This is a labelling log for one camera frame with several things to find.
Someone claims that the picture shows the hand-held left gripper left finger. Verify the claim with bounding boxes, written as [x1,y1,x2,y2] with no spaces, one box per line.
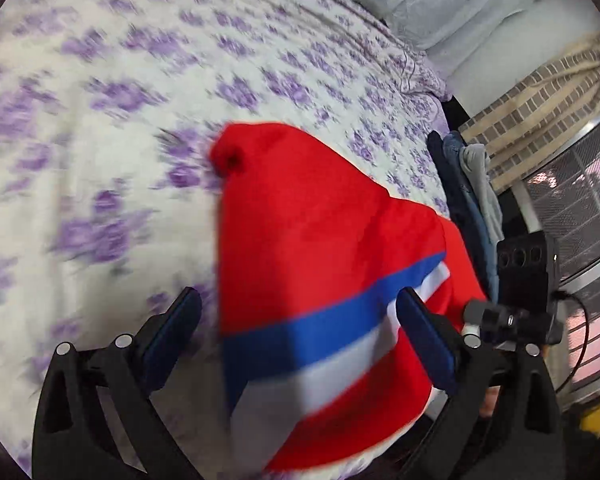
[31,286,203,480]

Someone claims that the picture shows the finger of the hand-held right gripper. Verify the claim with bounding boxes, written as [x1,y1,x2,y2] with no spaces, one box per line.
[461,299,512,346]

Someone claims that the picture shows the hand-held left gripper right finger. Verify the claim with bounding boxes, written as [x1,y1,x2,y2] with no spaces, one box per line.
[395,287,566,480]

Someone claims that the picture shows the red pants with blue stripes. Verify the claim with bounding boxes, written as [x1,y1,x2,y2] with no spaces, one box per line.
[207,121,491,473]

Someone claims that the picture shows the window with metal grille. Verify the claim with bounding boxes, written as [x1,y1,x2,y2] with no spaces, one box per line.
[522,110,600,403]

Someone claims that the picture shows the blue jeans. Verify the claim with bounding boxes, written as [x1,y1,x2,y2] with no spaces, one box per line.
[442,132,501,261]

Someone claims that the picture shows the grey garment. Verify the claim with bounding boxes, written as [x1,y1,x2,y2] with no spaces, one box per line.
[460,144,504,243]

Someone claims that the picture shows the hanging dark and grey clothes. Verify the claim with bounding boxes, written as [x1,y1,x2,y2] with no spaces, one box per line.
[426,130,498,301]

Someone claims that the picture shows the yellow object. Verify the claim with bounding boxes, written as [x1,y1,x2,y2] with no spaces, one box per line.
[577,400,600,437]

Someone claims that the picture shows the beige curtain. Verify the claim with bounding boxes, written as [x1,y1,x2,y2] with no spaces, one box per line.
[545,30,600,111]

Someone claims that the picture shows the purple floral bedspread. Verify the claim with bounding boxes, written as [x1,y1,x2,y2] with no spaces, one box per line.
[0,0,456,480]

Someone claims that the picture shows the black cable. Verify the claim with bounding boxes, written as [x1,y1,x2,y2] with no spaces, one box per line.
[554,290,595,396]

